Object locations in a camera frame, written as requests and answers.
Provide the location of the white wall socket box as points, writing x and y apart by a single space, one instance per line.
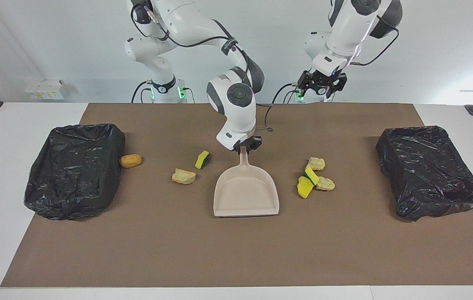
44 89

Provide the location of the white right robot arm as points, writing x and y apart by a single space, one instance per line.
236 96

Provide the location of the black bag-lined bin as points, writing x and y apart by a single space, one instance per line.
428 175
73 175

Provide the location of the orange-brown nugget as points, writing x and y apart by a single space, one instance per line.
130 161

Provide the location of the beige plastic dustpan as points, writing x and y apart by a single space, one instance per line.
245 191

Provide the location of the small yellow green sponge piece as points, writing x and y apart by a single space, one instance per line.
202 160

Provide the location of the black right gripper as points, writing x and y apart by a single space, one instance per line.
253 142

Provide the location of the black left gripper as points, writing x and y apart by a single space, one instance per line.
324 80

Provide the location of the large brown table mat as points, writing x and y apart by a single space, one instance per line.
236 250

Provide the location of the beige foam chunk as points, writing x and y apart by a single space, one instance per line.
316 163
326 183
183 176

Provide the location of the blocky yellow sponge piece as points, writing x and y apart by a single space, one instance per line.
312 175

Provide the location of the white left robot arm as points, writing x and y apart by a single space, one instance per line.
344 33

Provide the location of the notched yellow sponge piece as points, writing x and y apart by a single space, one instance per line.
304 188

